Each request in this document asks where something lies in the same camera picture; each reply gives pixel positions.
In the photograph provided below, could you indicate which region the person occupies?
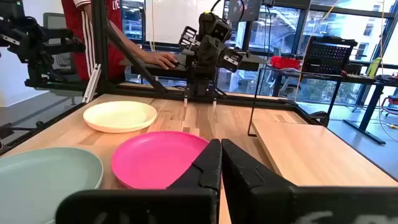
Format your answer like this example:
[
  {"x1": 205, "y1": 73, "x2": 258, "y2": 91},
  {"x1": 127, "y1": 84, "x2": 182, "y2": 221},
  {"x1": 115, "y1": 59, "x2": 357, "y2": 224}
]
[{"x1": 61, "y1": 0, "x2": 180, "y2": 82}]

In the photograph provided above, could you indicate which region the pink plate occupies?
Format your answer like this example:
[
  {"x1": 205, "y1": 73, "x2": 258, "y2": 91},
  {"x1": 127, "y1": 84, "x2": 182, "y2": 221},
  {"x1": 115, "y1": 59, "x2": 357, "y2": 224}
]
[{"x1": 111, "y1": 130, "x2": 209, "y2": 190}]

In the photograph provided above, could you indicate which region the yellow cable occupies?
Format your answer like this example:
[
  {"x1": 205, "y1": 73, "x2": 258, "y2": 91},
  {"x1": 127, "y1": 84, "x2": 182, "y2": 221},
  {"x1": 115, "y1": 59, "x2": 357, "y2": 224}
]
[{"x1": 294, "y1": 0, "x2": 340, "y2": 94}]

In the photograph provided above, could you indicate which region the yellow-green bottle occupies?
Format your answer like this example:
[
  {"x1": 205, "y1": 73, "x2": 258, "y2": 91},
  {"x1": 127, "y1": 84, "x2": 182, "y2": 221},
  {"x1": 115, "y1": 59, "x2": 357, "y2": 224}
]
[{"x1": 366, "y1": 57, "x2": 382, "y2": 78}]

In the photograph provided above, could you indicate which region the sage green plate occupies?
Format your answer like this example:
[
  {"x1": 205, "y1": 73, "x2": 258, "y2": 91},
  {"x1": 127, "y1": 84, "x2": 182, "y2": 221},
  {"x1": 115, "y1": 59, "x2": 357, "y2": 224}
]
[{"x1": 0, "y1": 147, "x2": 104, "y2": 224}]

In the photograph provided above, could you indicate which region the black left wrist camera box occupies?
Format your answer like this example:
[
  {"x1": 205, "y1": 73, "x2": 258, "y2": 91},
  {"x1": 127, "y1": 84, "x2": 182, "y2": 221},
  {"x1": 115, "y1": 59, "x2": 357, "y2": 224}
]
[{"x1": 198, "y1": 11, "x2": 233, "y2": 44}]

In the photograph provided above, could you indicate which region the white board panel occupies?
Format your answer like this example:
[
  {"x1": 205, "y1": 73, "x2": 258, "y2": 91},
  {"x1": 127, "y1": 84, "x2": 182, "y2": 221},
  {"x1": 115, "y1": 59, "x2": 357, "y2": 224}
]
[{"x1": 144, "y1": 0, "x2": 225, "y2": 44}]

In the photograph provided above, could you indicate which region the black-legged desk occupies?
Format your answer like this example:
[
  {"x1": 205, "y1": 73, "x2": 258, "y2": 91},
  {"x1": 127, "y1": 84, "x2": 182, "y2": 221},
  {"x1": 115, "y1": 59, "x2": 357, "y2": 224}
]
[{"x1": 257, "y1": 67, "x2": 398, "y2": 146}]

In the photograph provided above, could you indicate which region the dark desk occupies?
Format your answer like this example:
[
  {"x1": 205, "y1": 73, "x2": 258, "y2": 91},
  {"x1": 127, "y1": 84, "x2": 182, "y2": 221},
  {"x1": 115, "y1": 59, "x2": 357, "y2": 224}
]
[{"x1": 119, "y1": 51, "x2": 269, "y2": 77}]

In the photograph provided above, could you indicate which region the silver aluminium bracket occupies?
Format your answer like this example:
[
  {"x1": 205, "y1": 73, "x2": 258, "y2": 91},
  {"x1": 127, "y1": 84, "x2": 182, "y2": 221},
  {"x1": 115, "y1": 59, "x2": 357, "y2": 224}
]
[{"x1": 82, "y1": 63, "x2": 103, "y2": 104}]

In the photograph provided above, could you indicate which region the grey office chair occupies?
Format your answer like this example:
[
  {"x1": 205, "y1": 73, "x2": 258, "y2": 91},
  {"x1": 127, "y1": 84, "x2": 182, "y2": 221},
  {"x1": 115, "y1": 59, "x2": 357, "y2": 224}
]
[{"x1": 42, "y1": 12, "x2": 77, "y2": 75}]

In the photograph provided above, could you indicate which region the red box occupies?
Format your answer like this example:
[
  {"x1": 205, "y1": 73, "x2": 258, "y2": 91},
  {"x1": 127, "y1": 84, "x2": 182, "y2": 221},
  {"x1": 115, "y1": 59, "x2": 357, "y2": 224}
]
[{"x1": 269, "y1": 55, "x2": 301, "y2": 70}]

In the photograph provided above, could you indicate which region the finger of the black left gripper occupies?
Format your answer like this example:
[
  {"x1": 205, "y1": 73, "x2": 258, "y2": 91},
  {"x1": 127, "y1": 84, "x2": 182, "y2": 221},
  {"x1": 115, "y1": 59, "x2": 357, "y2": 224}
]
[
  {"x1": 217, "y1": 46, "x2": 245, "y2": 74},
  {"x1": 178, "y1": 26, "x2": 200, "y2": 51}
]

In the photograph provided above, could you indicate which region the red stool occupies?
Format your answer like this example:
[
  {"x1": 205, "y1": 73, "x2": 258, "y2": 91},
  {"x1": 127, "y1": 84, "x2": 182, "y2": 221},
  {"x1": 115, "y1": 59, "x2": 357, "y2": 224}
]
[{"x1": 381, "y1": 95, "x2": 398, "y2": 118}]

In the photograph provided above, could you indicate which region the person's hand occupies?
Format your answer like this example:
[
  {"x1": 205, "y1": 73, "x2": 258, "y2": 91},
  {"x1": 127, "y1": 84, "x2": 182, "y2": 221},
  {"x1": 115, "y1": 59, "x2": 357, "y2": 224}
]
[{"x1": 144, "y1": 50, "x2": 180, "y2": 71}]

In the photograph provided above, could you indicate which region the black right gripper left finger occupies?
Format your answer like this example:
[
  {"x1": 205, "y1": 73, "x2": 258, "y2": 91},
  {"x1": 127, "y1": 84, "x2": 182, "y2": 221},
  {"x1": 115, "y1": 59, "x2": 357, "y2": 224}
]
[{"x1": 55, "y1": 138, "x2": 223, "y2": 224}]

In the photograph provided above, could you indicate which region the dark monitor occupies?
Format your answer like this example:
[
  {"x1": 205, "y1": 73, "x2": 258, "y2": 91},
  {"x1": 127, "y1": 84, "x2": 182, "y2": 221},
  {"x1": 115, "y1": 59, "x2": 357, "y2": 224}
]
[{"x1": 226, "y1": 0, "x2": 262, "y2": 23}]

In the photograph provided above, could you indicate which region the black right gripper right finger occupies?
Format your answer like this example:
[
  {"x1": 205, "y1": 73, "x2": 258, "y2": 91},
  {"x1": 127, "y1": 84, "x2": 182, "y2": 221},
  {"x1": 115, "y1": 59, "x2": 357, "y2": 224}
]
[{"x1": 221, "y1": 138, "x2": 398, "y2": 224}]

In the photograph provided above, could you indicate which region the cream plate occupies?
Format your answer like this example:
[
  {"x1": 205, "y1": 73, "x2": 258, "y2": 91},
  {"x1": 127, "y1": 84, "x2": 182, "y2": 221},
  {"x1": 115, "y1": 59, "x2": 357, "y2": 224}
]
[{"x1": 83, "y1": 100, "x2": 158, "y2": 134}]

